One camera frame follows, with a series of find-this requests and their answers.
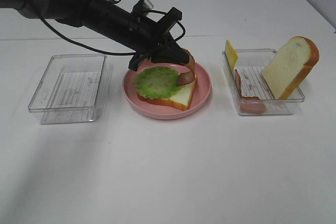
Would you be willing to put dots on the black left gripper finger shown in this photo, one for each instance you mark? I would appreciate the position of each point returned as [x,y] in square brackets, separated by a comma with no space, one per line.
[172,53]

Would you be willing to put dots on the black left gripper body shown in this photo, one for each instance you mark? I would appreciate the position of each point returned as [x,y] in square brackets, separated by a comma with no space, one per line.
[146,35]

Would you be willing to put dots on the bacon strip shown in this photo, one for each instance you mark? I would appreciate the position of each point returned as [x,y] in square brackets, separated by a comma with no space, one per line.
[250,105]
[187,77]

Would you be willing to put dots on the green lettuce leaf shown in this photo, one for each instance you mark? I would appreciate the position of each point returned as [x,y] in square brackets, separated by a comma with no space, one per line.
[157,82]

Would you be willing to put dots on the bread slice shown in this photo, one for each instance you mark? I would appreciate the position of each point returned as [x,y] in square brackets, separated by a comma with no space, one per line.
[290,66]
[180,100]

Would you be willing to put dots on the yellow cheese slice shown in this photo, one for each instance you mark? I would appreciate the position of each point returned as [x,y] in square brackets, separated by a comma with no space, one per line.
[232,57]

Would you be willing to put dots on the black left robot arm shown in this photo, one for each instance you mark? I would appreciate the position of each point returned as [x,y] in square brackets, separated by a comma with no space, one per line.
[102,16]

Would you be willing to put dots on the pink round plate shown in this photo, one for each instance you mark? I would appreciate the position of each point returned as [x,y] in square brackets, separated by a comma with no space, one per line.
[200,94]

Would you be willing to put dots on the clear right plastic tray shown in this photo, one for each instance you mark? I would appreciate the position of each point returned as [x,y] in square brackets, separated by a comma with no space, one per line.
[249,66]

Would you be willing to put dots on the clear plastic tray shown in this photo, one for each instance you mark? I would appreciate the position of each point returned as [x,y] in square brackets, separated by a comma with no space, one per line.
[249,66]
[73,89]

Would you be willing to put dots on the clear left plastic tray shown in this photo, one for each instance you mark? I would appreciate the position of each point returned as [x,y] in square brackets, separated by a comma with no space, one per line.
[73,89]

